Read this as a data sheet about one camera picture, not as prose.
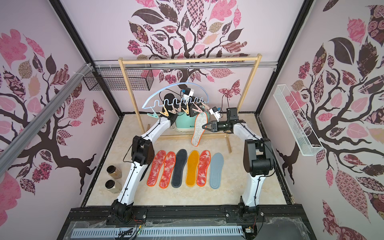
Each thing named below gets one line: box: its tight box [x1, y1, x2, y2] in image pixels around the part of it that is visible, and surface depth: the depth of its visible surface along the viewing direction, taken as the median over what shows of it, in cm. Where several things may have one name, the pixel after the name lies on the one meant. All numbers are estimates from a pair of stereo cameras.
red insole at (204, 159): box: [196, 150, 211, 187], surface depth 92 cm
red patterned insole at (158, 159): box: [147, 150, 167, 187], surface depth 90 cm
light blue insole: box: [209, 152, 225, 189], surface depth 92 cm
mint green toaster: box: [176, 112, 197, 131], surface depth 102 cm
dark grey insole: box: [171, 149, 188, 188], surface depth 92 cm
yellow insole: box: [185, 150, 200, 187], surface depth 92 cm
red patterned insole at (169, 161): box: [159, 151, 176, 189], surface depth 91 cm
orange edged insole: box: [191, 112, 208, 147], surface depth 89 cm
